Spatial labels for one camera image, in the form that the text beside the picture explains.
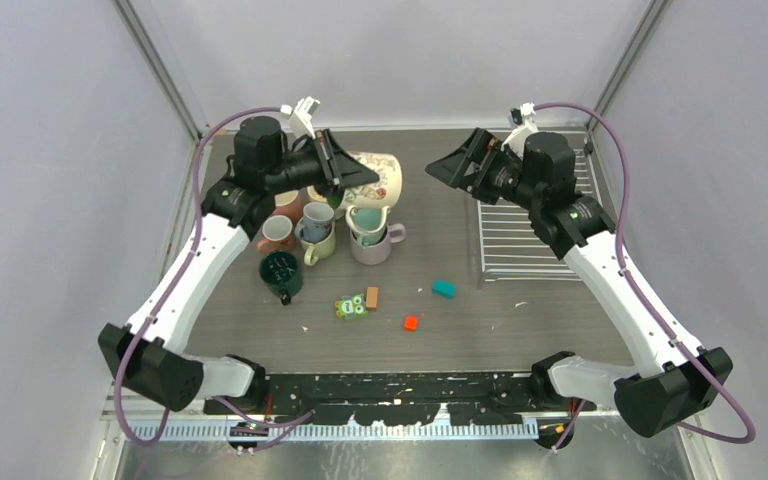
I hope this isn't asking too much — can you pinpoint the dark teal mug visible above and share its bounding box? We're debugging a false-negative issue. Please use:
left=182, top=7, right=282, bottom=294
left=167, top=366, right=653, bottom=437
left=258, top=251, right=304, bottom=306

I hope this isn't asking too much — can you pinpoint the purple cable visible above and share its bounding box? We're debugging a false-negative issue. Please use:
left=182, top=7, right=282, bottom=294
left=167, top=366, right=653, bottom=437
left=113, top=107, right=316, bottom=453
left=519, top=101, right=758, bottom=452

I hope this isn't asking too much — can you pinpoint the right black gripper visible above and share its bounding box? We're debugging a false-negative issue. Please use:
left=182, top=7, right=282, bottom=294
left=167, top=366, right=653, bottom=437
left=426, top=127, right=543, bottom=211

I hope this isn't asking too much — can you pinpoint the white wire dish rack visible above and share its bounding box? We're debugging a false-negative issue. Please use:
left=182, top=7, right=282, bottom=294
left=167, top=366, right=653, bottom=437
left=471, top=129, right=607, bottom=283

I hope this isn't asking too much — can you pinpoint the blue grey small cup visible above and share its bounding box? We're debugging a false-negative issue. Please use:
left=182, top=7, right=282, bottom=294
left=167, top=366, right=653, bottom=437
left=296, top=202, right=335, bottom=244

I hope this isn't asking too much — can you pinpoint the green owl toy block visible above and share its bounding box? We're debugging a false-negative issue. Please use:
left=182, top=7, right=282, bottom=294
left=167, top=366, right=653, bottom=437
left=335, top=294, right=368, bottom=320

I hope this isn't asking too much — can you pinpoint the black base bar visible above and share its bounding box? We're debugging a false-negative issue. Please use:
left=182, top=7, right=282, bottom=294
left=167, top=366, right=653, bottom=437
left=197, top=371, right=582, bottom=426

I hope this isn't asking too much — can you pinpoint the red cube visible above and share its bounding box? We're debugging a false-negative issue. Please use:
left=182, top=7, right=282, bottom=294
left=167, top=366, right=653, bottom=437
left=403, top=316, right=419, bottom=332

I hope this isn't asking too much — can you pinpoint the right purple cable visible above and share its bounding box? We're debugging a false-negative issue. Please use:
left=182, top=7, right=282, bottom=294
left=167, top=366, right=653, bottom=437
left=519, top=101, right=758, bottom=452

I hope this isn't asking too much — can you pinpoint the cream floral mug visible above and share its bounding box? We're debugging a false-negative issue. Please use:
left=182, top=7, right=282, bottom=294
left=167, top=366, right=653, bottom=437
left=330, top=151, right=404, bottom=209

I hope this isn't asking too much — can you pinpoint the tan wooden block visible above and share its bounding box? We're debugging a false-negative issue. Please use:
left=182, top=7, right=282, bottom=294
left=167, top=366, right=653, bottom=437
left=365, top=286, right=379, bottom=312

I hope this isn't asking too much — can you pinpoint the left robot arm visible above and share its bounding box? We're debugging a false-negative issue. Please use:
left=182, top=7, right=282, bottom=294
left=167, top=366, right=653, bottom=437
left=98, top=115, right=380, bottom=414

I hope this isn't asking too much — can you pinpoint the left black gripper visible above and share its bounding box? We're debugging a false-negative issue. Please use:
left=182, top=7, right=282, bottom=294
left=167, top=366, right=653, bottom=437
left=264, top=129, right=379, bottom=198

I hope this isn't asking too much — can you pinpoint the terracotta small cup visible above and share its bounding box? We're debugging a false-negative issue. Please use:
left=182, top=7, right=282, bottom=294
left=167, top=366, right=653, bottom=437
left=257, top=215, right=296, bottom=254

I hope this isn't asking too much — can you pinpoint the light green cream mug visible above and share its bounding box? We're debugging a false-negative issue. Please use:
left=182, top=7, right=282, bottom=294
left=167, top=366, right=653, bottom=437
left=296, top=227, right=336, bottom=267

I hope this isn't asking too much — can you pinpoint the lilac pink mug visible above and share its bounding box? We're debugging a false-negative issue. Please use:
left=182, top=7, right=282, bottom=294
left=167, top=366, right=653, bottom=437
left=349, top=223, right=407, bottom=266

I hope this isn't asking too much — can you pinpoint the pale green small mug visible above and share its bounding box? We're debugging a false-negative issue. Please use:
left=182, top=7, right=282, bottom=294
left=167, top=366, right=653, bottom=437
left=346, top=206, right=391, bottom=247

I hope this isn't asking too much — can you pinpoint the cream ribbed mug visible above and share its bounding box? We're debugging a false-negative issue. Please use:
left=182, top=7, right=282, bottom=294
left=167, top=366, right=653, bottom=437
left=306, top=186, right=345, bottom=219

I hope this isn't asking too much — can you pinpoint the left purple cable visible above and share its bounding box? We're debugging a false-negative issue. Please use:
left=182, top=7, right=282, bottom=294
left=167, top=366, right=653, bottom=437
left=113, top=107, right=316, bottom=453

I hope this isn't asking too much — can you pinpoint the teal block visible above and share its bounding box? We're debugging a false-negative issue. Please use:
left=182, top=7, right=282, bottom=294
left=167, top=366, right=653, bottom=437
left=432, top=280, right=457, bottom=299

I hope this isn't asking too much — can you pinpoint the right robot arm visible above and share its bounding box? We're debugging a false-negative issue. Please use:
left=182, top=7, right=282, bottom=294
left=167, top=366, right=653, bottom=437
left=425, top=128, right=733, bottom=438

